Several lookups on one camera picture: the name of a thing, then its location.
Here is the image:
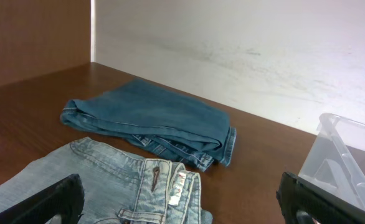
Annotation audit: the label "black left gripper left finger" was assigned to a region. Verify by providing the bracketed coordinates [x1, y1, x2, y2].
[0, 174, 85, 224]

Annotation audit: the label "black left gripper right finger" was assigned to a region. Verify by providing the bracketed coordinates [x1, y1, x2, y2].
[276, 172, 365, 224]

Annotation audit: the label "light blue folded jeans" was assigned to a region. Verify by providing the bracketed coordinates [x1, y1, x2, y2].
[0, 138, 213, 224]

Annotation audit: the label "clear plastic storage bin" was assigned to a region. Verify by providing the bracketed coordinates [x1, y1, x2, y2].
[298, 113, 365, 211]

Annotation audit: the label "dark blue folded jeans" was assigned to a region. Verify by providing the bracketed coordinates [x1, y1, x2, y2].
[60, 80, 237, 171]

